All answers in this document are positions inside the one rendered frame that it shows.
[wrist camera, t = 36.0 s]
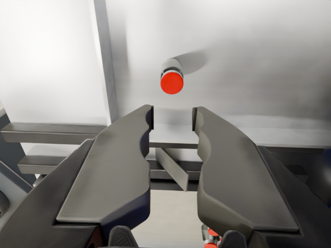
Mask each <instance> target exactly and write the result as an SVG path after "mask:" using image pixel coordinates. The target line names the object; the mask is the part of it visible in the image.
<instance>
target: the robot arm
mask: <svg viewBox="0 0 331 248"><path fill-rule="evenodd" d="M151 130H154V106H151V105H149V104H145V105H143V106H141V107H139V108H138V109H136V110H134V111H132V112H130V113H129V114H127V115H125V116H123V117H122V118H120V119H118V120H116V121H115V122H113V123H112V124H111V125H109V126H108V127H107V128H105V129H104V130H103V131H102V132H101V133H99V134H98V135H97V136H96V137H95V138H94V139H86V140H85V141H84V142H83V143H82V144H81V145H80V146H78V147H77V148H76V149H75V150H74V151H73V152H72V153H71V154H70V155H68V156H67V157H66V158H65V159H64V160H63V161H62V162H61V163H60V164H59V165H57V166H56V167H55V168H54V169H53V170H52V171H51V172H50V173H49V174H48V175H46V176H45V177H44V178H43V179H42V180H41V181H40V182H39V183H38V184H37V185H36V186H35V187H34V188H33V189H32V190H31V191H30V192H29V193H28V194H27V195H26V196H25V197H24V198H23V199H22V200H21V202H20V203H19V204H18V205H17V206H16V207H15V209H14V210H13V211H12V212H11V214H10V215H9V216H8V218H7V219H6V220H5V222H4V223H3V225H2V226H1V227H0V248H139V246H138V244H137V242H136V240H135V238H134V236H133V234H132V232H131V230H132V229H134V228H135V227H137V226H138V225H140V224H141V223H143V222H144V221H146V220H147V219H148V217H149V215H150V201H151V189H150V164H149V162H148V161H147V160H146V159H145V157H146V156H147V155H148V154H149V133H150V132H151ZM192 131H194V132H195V134H196V135H197V136H198V137H199V143H198V150H197V154H198V156H199V157H200V158H201V160H202V162H203V165H202V167H201V172H200V178H199V186H198V191H197V209H198V217H199V219H200V221H201V222H202V223H203V224H205V225H206V226H207V227H209V228H210V229H211V230H213V231H214V232H215V233H217V234H218V235H219V236H221V238H222V240H221V242H220V244H219V247H218V248H331V209H330V208H329V207H328V206H327V205H326V204H325V203H324V202H323V201H322V200H321V199H320V198H319V197H318V196H317V195H316V194H315V193H314V192H313V191H312V190H311V189H310V188H309V187H308V186H307V185H306V184H305V183H304V182H303V181H301V180H300V179H299V178H298V177H297V176H296V175H295V174H294V173H293V172H292V171H291V170H290V169H289V168H288V167H287V166H285V165H284V164H283V163H282V162H281V161H280V160H279V159H278V158H277V157H276V156H275V155H274V154H273V153H272V152H270V151H269V150H268V149H267V148H266V147H265V146H259V145H256V144H255V143H254V142H253V141H252V140H251V139H250V138H249V137H248V136H247V135H246V134H245V133H243V132H242V131H241V130H240V129H238V128H237V127H236V126H234V125H232V124H231V123H229V122H228V121H226V120H224V119H223V118H221V117H220V116H218V115H216V114H215V113H213V112H211V111H210V110H208V109H206V108H205V107H203V106H199V107H194V108H193V110H192Z"/></svg>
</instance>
